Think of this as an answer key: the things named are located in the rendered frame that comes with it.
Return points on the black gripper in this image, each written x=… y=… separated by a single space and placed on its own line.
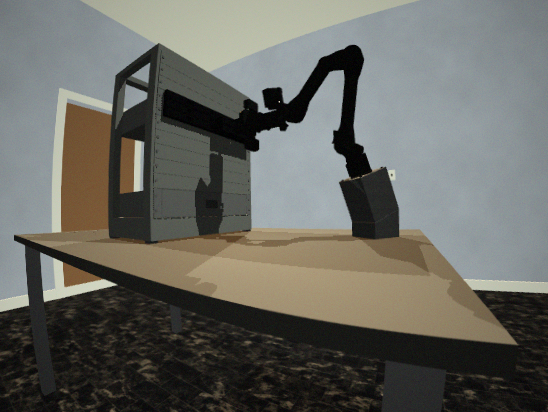
x=250 y=142

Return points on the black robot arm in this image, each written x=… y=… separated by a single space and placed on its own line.
x=295 y=110

